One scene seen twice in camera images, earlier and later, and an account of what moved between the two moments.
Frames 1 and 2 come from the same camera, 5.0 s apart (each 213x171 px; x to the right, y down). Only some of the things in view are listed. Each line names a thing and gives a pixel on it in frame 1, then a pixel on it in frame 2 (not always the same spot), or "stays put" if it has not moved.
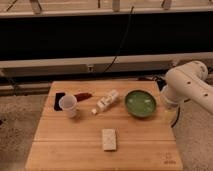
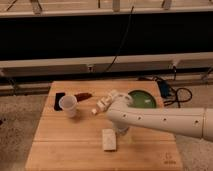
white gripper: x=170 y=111 -> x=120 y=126
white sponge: x=109 y=139 stays put
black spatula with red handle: x=78 y=97 stays put
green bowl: x=140 y=103 stays put
